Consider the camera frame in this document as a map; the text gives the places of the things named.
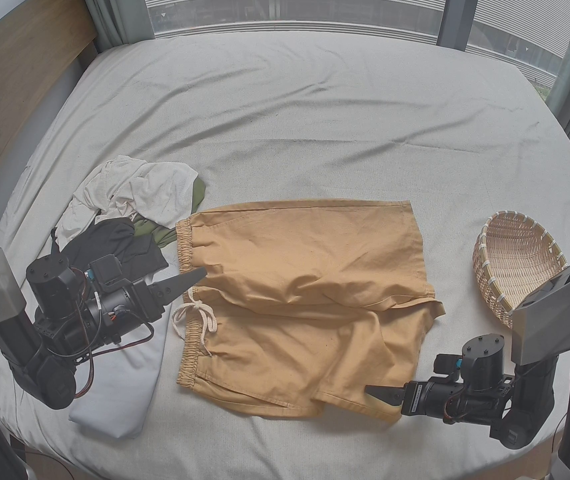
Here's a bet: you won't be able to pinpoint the black garment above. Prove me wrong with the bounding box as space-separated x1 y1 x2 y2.
49 217 170 283

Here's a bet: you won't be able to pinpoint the white garment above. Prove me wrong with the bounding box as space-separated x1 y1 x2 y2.
55 154 199 250

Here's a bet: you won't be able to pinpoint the round woven basket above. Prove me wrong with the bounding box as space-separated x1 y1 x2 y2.
473 210 568 330

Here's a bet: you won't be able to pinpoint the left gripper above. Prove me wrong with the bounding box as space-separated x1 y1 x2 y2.
90 267 209 344

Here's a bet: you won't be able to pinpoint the bed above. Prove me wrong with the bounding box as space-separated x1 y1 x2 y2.
0 0 570 480

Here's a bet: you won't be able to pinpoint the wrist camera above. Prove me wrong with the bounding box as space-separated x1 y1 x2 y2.
87 254 136 290
433 353 463 384

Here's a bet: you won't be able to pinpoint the black cable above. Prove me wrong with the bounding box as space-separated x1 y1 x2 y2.
65 320 156 364

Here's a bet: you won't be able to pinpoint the tan shorts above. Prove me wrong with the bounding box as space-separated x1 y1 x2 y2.
172 198 446 425

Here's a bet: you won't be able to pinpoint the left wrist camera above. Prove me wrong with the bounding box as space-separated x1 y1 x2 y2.
87 254 136 290

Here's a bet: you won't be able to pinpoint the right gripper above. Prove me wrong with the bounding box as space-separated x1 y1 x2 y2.
365 377 466 420

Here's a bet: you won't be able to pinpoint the pale blue garment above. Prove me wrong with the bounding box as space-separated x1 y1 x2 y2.
69 288 182 440

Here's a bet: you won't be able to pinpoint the green garment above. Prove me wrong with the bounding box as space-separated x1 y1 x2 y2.
132 178 207 250

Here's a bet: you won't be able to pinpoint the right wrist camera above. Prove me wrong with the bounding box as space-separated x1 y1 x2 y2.
433 353 463 384

